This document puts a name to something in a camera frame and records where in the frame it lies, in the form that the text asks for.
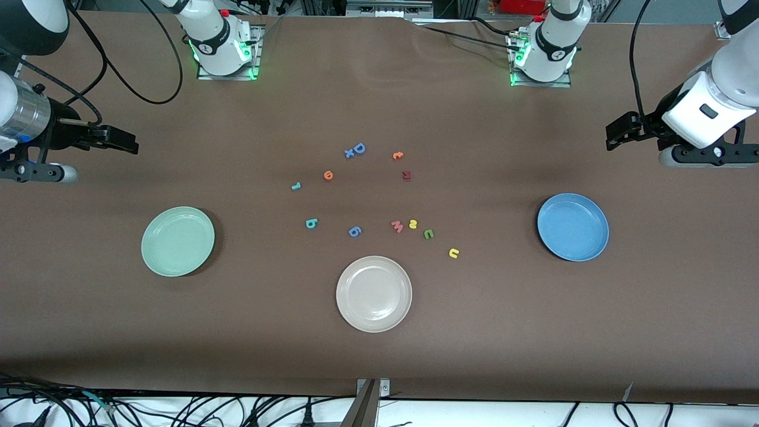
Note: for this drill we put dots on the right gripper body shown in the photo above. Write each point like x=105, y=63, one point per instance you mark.
x=61, y=126

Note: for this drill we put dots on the teal letter b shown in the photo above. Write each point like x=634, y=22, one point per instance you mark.
x=311, y=223

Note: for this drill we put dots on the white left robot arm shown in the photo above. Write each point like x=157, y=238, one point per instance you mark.
x=554, y=41

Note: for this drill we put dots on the blue plate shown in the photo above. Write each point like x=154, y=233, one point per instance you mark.
x=573, y=227

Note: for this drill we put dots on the green plate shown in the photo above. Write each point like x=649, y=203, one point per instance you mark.
x=178, y=241

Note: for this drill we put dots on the red box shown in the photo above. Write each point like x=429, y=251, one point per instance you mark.
x=522, y=5

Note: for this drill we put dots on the blue letter D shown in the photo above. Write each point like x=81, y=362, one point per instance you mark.
x=359, y=148

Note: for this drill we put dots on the brown table cover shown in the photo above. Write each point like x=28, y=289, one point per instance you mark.
x=474, y=332

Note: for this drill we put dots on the blue number 6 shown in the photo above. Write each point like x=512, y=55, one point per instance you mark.
x=354, y=231

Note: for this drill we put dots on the grey tape flap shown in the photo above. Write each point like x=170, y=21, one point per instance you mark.
x=628, y=392

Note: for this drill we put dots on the beige plate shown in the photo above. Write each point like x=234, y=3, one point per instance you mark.
x=373, y=293

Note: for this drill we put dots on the black power plug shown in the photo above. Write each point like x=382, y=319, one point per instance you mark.
x=308, y=418

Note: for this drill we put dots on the metal table corner bracket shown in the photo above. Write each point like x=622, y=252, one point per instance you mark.
x=722, y=31

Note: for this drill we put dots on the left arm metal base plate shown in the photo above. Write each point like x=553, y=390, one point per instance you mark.
x=542, y=85

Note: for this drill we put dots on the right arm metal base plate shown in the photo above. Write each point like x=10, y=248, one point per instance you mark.
x=256, y=59

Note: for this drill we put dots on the grey metal frame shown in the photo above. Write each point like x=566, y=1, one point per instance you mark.
x=388, y=7

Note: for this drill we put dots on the metal table edge bracket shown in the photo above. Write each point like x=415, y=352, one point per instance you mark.
x=364, y=409

